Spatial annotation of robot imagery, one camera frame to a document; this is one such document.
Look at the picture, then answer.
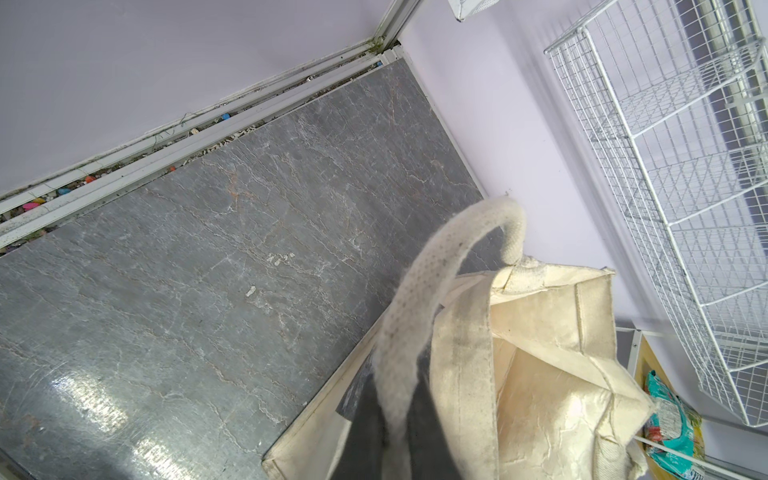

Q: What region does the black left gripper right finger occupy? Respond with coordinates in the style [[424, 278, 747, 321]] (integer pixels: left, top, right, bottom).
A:
[[409, 362, 461, 480]]

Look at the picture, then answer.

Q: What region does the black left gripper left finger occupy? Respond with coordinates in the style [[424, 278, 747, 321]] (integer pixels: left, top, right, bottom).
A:
[[331, 376, 385, 480]]

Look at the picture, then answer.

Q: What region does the cream canvas grocery bag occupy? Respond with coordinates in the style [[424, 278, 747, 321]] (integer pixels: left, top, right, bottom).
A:
[[262, 197, 653, 479]]

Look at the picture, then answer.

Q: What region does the teal snack bag lower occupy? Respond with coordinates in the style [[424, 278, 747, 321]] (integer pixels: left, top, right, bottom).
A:
[[643, 370, 706, 479]]

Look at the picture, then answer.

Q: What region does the white mesh box basket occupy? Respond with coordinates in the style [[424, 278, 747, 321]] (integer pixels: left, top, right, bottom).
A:
[[448, 0, 499, 22]]

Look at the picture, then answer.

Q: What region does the white wire wall basket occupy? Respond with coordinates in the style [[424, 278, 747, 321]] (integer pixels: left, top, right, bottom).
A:
[[546, 1, 767, 428]]

